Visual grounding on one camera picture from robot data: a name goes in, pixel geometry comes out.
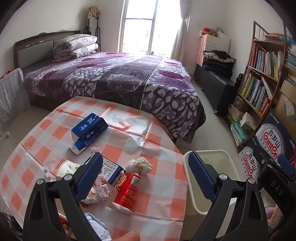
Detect dark wooden bed frame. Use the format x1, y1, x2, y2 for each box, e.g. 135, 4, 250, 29
13, 30, 82, 109

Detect pile of folded clothes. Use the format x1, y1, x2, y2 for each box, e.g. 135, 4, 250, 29
202, 50, 237, 78

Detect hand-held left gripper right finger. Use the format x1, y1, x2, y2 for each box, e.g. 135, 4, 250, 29
185, 151, 270, 241

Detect red snack packet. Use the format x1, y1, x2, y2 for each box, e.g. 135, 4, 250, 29
58, 216, 75, 240

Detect orange white checked tablecloth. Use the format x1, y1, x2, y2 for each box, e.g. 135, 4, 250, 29
0, 96, 188, 241

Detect large dark blue printed carton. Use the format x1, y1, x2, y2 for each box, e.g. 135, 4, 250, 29
255, 110, 296, 164

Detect black storage bench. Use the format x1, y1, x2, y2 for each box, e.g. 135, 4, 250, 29
194, 63, 239, 115

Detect white paper cup green leaves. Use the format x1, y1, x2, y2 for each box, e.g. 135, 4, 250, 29
56, 160, 83, 181

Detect light blue plastic bag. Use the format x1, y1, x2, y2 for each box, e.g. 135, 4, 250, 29
83, 212, 112, 241

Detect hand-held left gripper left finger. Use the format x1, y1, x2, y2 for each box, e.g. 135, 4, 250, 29
23, 152, 104, 241

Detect black metal coat rack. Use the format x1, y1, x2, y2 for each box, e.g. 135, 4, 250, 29
83, 17, 102, 52

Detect wooden bookshelf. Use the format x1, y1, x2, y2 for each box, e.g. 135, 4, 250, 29
228, 21, 287, 147

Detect folded floral quilt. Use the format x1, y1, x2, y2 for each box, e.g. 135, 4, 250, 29
52, 34, 99, 61

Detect small blue white box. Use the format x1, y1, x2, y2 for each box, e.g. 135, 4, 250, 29
82, 156, 124, 185

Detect row of colourful books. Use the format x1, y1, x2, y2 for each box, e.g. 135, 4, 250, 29
240, 73, 274, 115
247, 42, 284, 80

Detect red cloth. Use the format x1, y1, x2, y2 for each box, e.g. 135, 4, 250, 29
0, 68, 15, 80

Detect small dark blue printed carton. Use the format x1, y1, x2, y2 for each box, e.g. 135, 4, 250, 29
238, 146, 263, 184

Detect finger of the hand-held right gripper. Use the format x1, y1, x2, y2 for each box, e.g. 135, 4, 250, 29
277, 153, 296, 177
253, 144, 278, 177

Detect large blue carton box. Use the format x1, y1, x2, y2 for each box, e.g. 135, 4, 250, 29
68, 113, 109, 156

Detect beige cardboard box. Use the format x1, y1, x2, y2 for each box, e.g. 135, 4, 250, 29
240, 112, 258, 138

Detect stack of green booklets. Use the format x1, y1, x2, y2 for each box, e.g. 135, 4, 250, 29
228, 104, 249, 147

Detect pile of stuffed toys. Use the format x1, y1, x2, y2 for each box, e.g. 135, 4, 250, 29
200, 27, 224, 37

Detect pink white drawer cabinet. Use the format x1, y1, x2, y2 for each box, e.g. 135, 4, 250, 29
195, 32, 232, 66

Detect black bag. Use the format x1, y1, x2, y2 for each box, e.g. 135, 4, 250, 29
234, 73, 245, 93

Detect black cord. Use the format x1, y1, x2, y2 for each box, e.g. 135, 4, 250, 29
128, 90, 151, 97

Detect purple patterned blanket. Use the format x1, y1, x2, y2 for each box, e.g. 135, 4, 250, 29
23, 51, 207, 144

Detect light sheer curtain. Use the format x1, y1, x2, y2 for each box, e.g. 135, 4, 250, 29
170, 0, 193, 62

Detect plaid cloth bag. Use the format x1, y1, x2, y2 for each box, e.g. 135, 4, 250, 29
87, 6, 101, 19

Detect grey checked fabric cover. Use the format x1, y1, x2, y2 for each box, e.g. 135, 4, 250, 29
0, 68, 31, 138

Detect dark patterned cloth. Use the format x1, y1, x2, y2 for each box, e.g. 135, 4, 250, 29
0, 212, 24, 241

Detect pink crochet strip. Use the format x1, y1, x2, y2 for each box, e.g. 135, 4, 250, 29
80, 147, 112, 205

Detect bright window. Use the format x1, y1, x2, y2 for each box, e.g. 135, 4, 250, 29
118, 0, 184, 55

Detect stack of pale books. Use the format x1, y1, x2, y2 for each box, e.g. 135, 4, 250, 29
284, 27, 296, 87

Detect white plastic bin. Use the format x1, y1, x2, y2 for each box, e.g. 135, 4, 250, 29
182, 150, 249, 217

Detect crumpled white tissue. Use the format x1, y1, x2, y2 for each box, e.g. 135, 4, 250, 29
125, 157, 153, 176

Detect brown cardboard box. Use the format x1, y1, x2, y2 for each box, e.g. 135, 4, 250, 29
274, 80, 296, 124

